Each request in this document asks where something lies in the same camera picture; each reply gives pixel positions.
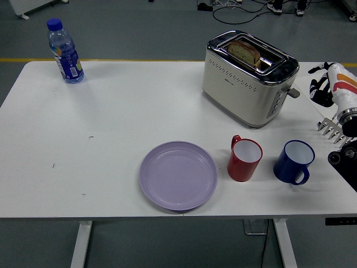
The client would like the white wire frame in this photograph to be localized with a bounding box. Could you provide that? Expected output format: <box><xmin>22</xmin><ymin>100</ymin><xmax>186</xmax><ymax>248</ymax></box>
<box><xmin>210</xmin><ymin>0</ymin><xmax>244</xmax><ymax>8</ymax></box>

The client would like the black table control panel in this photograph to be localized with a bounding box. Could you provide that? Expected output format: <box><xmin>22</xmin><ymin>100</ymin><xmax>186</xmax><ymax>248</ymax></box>
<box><xmin>325</xmin><ymin>217</ymin><xmax>357</xmax><ymax>226</ymax></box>

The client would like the white equipment base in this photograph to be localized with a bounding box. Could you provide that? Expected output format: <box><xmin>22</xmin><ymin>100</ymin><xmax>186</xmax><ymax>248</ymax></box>
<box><xmin>339</xmin><ymin>0</ymin><xmax>357</xmax><ymax>22</ymax></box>

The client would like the blue mug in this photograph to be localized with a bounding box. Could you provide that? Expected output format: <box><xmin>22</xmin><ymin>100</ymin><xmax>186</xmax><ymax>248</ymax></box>
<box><xmin>273</xmin><ymin>140</ymin><xmax>316</xmax><ymax>186</ymax></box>

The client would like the white table leg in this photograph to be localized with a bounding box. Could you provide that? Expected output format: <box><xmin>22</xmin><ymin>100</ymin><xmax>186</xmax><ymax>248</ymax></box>
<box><xmin>273</xmin><ymin>219</ymin><xmax>298</xmax><ymax>268</ymax></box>
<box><xmin>69</xmin><ymin>220</ymin><xmax>93</xmax><ymax>268</ymax></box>

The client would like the thin black hanging cable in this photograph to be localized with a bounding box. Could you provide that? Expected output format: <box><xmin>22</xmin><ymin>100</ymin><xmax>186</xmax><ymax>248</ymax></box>
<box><xmin>260</xmin><ymin>220</ymin><xmax>270</xmax><ymax>268</ymax></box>

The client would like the blue-capped plastic water bottle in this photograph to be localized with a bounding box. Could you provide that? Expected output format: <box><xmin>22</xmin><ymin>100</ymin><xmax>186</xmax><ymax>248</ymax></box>
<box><xmin>46</xmin><ymin>18</ymin><xmax>85</xmax><ymax>84</ymax></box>

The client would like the lilac round plate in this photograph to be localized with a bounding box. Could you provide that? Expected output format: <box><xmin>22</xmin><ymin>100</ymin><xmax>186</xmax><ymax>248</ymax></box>
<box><xmin>139</xmin><ymin>141</ymin><xmax>219</xmax><ymax>212</ymax></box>

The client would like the person's foot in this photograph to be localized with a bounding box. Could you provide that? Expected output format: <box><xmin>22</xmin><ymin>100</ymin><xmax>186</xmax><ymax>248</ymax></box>
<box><xmin>267</xmin><ymin>0</ymin><xmax>283</xmax><ymax>15</ymax></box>
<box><xmin>295</xmin><ymin>0</ymin><xmax>309</xmax><ymax>17</ymax></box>

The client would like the clear plastic under-table bracket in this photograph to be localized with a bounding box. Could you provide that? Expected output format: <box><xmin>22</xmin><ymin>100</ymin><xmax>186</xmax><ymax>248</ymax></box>
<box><xmin>242</xmin><ymin>219</ymin><xmax>268</xmax><ymax>236</ymax></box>

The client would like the metal toast rack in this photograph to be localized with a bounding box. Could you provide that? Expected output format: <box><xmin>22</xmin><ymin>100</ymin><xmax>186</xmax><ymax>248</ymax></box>
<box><xmin>316</xmin><ymin>117</ymin><xmax>350</xmax><ymax>146</ymax></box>

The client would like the brown bread slice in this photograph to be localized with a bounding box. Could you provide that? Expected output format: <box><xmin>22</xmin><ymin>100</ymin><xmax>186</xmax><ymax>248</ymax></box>
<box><xmin>226</xmin><ymin>40</ymin><xmax>262</xmax><ymax>69</ymax></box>

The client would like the white panel stand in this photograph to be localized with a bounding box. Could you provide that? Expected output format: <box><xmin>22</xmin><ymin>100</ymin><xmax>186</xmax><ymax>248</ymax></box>
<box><xmin>8</xmin><ymin>0</ymin><xmax>69</xmax><ymax>20</ymax></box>

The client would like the black floor cable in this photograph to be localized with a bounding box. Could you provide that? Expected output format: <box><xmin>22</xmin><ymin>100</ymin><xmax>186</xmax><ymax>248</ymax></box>
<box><xmin>213</xmin><ymin>4</ymin><xmax>270</xmax><ymax>23</ymax></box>

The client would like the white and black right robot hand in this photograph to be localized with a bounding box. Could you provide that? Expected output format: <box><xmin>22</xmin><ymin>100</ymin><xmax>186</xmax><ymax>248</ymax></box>
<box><xmin>308</xmin><ymin>62</ymin><xmax>357</xmax><ymax>119</ymax></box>

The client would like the red mug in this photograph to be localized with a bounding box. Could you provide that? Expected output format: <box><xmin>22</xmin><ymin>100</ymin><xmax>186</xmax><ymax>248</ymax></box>
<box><xmin>227</xmin><ymin>135</ymin><xmax>264</xmax><ymax>183</ymax></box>

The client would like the cream and chrome toaster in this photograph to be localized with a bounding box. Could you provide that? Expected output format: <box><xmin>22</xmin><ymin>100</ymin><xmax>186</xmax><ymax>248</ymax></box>
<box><xmin>202</xmin><ymin>30</ymin><xmax>302</xmax><ymax>130</ymax></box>

